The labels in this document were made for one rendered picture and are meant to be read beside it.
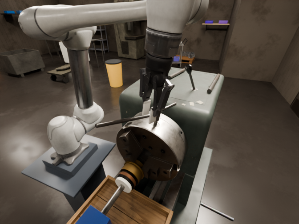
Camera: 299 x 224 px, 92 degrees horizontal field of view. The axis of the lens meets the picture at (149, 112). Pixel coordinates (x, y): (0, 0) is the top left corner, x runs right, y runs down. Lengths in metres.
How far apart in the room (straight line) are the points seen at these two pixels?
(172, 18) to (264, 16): 4.74
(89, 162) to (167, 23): 0.98
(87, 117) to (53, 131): 0.21
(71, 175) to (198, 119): 0.84
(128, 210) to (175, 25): 0.71
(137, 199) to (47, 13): 0.80
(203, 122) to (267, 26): 4.58
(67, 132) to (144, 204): 0.59
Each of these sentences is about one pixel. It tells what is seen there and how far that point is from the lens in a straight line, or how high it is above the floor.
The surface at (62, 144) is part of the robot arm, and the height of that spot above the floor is 0.95.
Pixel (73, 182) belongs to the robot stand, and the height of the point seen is 0.75.
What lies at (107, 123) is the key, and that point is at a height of 1.35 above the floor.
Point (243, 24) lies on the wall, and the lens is 4.99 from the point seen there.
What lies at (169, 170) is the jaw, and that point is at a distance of 0.59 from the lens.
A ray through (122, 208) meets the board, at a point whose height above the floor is 0.88.
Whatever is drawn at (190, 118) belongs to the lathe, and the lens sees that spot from 0.65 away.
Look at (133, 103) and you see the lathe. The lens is 0.74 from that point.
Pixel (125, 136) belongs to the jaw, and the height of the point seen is 1.20.
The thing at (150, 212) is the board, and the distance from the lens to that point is 0.76.
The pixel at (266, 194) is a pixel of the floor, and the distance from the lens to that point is 2.18.
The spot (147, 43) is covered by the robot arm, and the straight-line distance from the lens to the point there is 0.40.
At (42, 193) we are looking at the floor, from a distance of 2.13.
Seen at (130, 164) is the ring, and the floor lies 1.12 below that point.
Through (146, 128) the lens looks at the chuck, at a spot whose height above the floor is 1.24.
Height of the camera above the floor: 1.59
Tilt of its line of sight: 34 degrees down
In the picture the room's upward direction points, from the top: straight up
